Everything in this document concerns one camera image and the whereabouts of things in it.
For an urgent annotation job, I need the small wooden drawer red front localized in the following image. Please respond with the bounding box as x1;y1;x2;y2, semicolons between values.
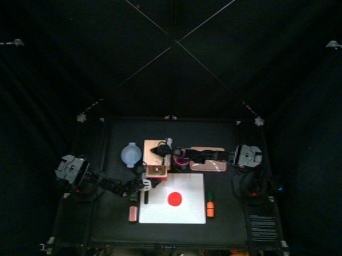
145;165;169;182

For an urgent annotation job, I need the light blue bowl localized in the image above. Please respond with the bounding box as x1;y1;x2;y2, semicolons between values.
120;142;143;169

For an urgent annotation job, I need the thin white cord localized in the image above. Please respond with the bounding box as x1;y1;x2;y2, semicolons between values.
124;0;260;121
81;0;236;118

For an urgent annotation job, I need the red dough disc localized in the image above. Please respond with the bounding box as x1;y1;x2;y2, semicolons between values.
167;192;184;207

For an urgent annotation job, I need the orange toy carrot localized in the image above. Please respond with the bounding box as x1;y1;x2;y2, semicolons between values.
205;192;216;219

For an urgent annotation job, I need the small pink block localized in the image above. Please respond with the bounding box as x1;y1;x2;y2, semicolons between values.
128;205;139;223

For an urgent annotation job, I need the black sheet with white text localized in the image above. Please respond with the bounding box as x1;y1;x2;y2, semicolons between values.
245;213;277;249

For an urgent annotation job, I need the wooden drawer box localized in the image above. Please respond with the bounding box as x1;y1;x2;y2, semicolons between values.
143;139;172;167

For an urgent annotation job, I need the white cutting board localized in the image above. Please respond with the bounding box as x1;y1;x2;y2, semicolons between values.
137;172;207;225

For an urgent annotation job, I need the red plastic cup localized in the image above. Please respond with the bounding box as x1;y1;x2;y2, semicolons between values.
173;156;191;171

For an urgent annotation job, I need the pink rectangular tray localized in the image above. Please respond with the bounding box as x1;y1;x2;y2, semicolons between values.
188;145;228;173

